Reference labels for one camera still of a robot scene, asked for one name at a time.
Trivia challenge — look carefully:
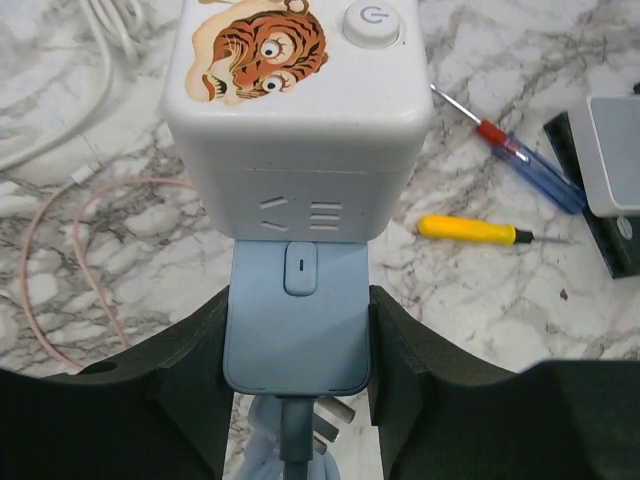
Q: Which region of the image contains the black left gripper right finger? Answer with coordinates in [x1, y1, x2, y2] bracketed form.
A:
[367, 286, 639, 479]

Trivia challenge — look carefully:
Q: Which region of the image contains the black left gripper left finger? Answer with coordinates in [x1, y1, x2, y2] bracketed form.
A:
[1, 290, 233, 479]

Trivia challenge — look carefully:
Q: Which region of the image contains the light blue power strip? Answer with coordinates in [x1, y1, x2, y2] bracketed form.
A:
[223, 240, 371, 397]

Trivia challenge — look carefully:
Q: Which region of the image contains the white tiger cube socket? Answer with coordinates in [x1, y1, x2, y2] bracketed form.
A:
[162, 1, 433, 243]

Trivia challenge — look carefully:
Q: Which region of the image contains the black block under box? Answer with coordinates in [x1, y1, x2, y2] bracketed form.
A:
[543, 112, 640, 280]

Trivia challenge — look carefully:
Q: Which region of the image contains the blue red screwdriver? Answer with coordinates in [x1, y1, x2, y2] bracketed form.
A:
[430, 84, 587, 215]

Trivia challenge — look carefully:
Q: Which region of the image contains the light blue coiled cable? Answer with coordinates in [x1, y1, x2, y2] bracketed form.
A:
[234, 392, 356, 480]

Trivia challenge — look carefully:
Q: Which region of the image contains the yellow handled screwdriver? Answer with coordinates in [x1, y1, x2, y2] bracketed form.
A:
[417, 215, 577, 246]

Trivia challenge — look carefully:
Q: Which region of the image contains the thin pink cable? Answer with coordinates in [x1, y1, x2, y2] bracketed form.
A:
[18, 177, 199, 372]

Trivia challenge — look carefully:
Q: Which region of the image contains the white coiled cable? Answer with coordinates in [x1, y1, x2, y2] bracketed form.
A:
[0, 0, 151, 187]

